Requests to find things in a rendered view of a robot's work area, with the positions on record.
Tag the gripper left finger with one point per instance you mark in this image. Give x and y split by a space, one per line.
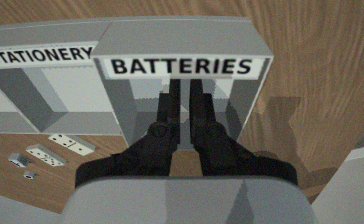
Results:
149 156

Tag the grey hex nut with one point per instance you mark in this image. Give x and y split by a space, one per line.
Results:
29 174

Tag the grey open-top bin labelled batteries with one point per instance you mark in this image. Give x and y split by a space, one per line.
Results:
46 73

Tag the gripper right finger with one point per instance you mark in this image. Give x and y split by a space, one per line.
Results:
219 154

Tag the white domino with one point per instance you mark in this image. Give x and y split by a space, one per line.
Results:
46 155
73 143

